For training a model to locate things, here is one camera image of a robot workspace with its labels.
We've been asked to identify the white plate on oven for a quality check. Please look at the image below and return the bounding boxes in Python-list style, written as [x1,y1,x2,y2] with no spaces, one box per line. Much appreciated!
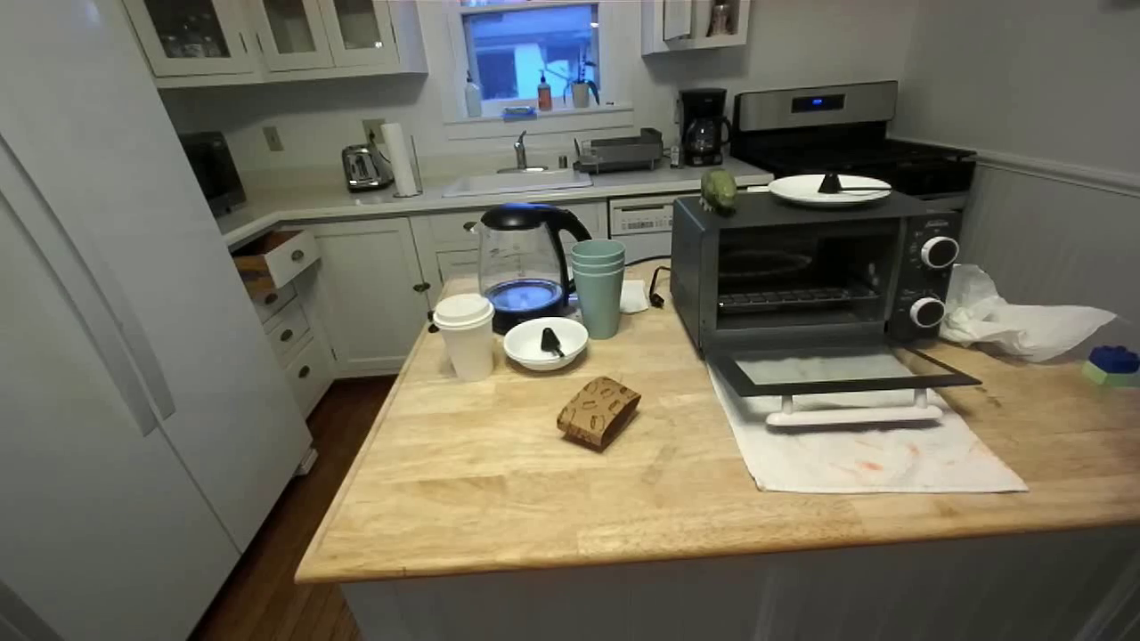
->
[771,171,890,208]

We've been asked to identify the open wooden drawer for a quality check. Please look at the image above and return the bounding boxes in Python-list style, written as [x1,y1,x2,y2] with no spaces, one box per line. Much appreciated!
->
[231,230,317,293]

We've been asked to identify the white lidded cup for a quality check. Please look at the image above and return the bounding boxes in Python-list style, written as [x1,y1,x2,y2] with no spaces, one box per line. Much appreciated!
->
[431,293,494,380]

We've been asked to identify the black stove range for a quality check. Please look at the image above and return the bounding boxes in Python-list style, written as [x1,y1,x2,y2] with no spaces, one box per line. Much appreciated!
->
[732,83,977,196]

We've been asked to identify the stacked teal cups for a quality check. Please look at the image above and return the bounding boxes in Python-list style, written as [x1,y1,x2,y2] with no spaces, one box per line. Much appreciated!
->
[572,240,624,339]

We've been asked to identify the glass electric kettle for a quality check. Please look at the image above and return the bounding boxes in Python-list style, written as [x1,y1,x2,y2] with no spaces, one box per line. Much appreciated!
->
[477,202,587,336]

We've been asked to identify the white refrigerator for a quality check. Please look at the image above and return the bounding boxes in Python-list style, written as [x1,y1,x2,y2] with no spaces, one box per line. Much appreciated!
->
[0,0,312,641]

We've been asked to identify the black coffee maker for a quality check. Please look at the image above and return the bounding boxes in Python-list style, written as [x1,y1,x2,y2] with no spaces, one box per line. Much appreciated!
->
[682,88,727,166]

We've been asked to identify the green avocado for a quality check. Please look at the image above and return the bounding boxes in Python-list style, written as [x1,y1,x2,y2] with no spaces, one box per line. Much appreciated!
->
[701,171,737,209]

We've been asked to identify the white bowl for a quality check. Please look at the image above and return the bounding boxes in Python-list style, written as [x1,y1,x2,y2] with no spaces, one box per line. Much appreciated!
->
[503,317,587,374]

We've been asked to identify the sink faucet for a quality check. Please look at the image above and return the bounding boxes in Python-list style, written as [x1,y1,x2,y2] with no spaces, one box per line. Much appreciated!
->
[498,133,549,174]

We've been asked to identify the black mini toaster oven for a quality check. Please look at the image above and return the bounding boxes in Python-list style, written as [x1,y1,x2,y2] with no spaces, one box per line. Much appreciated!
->
[671,196,974,431]

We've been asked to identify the paper towel roll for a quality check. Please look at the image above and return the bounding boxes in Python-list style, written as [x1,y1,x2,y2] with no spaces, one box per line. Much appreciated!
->
[382,122,420,196]

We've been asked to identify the blue green sponge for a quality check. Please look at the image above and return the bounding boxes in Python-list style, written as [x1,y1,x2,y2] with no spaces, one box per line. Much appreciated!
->
[1082,344,1140,389]

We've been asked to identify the brown sponge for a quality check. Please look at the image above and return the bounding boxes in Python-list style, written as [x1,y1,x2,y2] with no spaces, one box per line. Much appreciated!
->
[556,379,643,453]

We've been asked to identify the dish rack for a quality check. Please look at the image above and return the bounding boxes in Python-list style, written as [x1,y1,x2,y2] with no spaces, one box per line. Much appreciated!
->
[575,128,663,174]

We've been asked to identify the silver toaster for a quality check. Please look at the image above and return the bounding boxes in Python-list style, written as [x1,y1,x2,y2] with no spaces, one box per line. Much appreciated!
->
[342,141,393,192]

